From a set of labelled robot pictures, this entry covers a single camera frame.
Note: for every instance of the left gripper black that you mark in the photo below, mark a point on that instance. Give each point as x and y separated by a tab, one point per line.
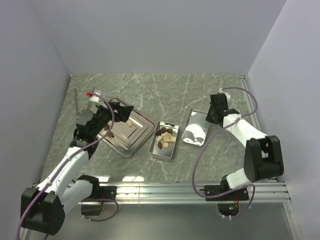
123	112

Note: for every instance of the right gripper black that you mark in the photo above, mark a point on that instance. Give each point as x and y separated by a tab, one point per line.
208	117

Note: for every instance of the metal tin lid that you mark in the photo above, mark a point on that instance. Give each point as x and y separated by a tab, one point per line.
196	128

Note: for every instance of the steel tongs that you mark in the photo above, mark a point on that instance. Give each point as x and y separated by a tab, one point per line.
76	102

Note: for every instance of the dark round chocolate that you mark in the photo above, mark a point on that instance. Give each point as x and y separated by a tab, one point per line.
169	130

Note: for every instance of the white round chocolate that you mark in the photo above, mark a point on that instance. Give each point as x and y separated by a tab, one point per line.
166	137

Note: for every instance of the white square chocolate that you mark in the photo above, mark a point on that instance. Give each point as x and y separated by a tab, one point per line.
173	139

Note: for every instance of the metal tin box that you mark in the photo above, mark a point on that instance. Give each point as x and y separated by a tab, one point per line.
164	154

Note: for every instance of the brown oval chocolate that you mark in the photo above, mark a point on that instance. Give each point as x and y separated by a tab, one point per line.
159	145

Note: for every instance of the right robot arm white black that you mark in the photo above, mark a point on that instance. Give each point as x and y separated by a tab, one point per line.
238	127

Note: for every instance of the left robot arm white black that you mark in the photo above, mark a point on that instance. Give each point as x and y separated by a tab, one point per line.
43	208

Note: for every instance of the steel serving tray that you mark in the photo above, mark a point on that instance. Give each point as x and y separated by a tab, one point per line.
127	140

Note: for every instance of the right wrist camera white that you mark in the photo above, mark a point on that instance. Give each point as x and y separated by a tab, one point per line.
228	96

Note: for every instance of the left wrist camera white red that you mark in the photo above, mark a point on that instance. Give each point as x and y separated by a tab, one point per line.
96	97

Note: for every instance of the aluminium right side rail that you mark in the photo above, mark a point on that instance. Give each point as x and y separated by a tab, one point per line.
257	125

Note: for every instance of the aluminium rail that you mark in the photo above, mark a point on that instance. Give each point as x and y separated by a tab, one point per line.
257	125
183	192

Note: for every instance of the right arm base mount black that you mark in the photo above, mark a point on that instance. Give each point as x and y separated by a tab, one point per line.
229	204

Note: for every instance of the aluminium front rail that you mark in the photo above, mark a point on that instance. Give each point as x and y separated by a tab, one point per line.
183	192

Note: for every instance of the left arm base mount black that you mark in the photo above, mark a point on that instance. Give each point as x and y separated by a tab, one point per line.
105	193

